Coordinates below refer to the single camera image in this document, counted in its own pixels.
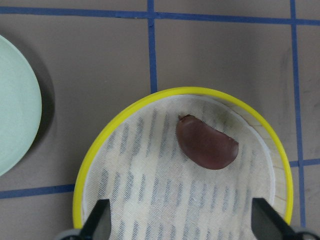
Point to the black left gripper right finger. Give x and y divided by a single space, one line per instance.
266 223

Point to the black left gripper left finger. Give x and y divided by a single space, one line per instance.
98 224

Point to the yellow steamer layer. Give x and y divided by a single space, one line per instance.
157 193

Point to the brown bun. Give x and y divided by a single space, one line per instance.
204 145

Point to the pale green plate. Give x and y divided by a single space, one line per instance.
20 105

